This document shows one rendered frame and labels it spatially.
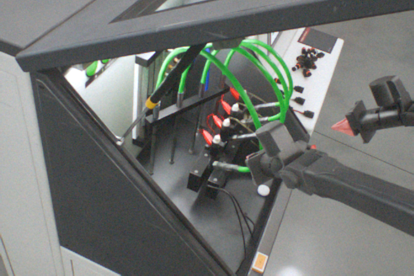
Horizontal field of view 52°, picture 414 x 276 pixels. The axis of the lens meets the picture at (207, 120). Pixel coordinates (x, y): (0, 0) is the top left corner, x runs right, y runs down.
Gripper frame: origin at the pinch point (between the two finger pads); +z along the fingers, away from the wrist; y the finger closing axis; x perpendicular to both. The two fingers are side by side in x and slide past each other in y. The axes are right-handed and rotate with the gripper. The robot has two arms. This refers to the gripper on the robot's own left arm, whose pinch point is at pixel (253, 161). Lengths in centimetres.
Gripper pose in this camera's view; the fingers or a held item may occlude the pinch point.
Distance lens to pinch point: 107.8
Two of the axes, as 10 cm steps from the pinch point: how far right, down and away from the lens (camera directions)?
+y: -8.7, 3.8, -3.1
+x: 3.7, 9.2, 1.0
